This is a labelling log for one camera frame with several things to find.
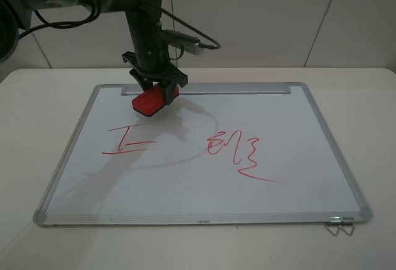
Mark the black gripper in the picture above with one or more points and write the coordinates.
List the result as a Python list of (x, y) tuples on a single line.
[(165, 73)]

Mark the red whiteboard eraser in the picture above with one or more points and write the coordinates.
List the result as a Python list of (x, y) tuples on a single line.
[(150, 102)]

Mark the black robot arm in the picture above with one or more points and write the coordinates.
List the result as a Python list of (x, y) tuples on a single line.
[(151, 64)]

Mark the white aluminium-framed whiteboard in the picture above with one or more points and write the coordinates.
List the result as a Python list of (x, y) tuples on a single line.
[(203, 160)]

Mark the grey whiteboard marker tray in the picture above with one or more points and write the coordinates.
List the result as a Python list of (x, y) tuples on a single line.
[(235, 88)]

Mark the left metal hanging clip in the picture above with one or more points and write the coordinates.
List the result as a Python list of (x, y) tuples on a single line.
[(333, 226)]

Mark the metal hanging clip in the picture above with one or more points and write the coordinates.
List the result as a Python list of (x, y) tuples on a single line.
[(333, 226), (346, 225)]

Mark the right metal hanging clip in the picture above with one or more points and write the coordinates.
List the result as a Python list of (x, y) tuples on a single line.
[(346, 225)]

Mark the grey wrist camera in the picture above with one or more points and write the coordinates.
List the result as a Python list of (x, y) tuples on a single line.
[(183, 42)]

